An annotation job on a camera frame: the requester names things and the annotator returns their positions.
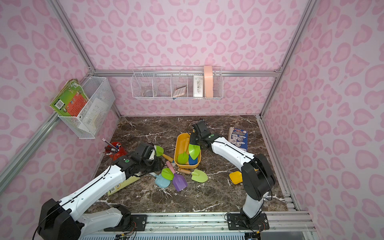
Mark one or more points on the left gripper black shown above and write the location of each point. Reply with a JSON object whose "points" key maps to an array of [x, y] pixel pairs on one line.
{"points": [[156, 162]]}

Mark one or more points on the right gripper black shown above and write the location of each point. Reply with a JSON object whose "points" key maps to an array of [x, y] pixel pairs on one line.
{"points": [[195, 141]]}

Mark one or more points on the yellow plastic storage box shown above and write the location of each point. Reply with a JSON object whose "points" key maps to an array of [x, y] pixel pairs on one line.
{"points": [[180, 148]]}

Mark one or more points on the blue shovel wooden handle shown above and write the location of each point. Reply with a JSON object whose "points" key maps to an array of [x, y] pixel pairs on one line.
{"points": [[192, 161]]}

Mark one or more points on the light blue plastic shovel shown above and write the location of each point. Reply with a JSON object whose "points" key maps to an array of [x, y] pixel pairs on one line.
{"points": [[160, 181]]}

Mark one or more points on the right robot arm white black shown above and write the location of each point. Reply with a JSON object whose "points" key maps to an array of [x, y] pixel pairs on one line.
{"points": [[257, 174]]}

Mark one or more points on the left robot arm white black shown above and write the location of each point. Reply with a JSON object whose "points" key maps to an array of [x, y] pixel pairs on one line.
{"points": [[66, 219]]}

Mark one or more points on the green shovel behind box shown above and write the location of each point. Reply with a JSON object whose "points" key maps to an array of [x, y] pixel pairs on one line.
{"points": [[161, 153]]}

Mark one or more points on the white box on shelf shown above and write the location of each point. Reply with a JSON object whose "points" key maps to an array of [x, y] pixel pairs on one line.
{"points": [[198, 86]]}

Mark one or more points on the pink box on shelf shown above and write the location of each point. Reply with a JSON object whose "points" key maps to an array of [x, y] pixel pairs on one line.
{"points": [[208, 81]]}

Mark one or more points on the yellow green booklet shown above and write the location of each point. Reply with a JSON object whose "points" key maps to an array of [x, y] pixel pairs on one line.
{"points": [[122, 185]]}

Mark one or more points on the red pen holder cup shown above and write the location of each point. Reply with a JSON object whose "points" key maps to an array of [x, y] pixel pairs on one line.
{"points": [[114, 150]]}

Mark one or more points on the blue white book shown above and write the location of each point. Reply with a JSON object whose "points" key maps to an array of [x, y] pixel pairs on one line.
{"points": [[239, 138]]}

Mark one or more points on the small pink calculator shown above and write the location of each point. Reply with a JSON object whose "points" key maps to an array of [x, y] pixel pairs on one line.
{"points": [[179, 92]]}

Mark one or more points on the round clear object on shelf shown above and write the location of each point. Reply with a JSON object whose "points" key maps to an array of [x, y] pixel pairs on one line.
{"points": [[148, 92]]}

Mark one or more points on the white papers in basket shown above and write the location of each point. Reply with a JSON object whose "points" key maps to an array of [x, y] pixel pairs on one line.
{"points": [[92, 116]]}

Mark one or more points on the green red book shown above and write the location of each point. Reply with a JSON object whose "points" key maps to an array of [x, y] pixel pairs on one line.
{"points": [[70, 100]]}

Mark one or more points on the light green shovel wooden handle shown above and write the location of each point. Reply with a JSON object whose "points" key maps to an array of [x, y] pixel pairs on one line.
{"points": [[183, 158]]}

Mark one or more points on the purple shovel pink handle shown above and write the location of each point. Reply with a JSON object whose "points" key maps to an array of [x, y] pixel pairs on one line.
{"points": [[179, 181]]}

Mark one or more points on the white wire wall shelf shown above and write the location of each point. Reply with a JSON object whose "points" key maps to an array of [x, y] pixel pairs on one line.
{"points": [[165, 81]]}

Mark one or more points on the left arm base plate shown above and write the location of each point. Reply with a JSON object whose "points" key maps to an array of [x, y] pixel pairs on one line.
{"points": [[130, 223]]}

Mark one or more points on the white mesh wall basket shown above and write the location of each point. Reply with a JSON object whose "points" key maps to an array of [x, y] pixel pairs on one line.
{"points": [[94, 87]]}

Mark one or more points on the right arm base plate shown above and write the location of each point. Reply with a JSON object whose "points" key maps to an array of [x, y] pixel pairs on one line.
{"points": [[242, 222]]}

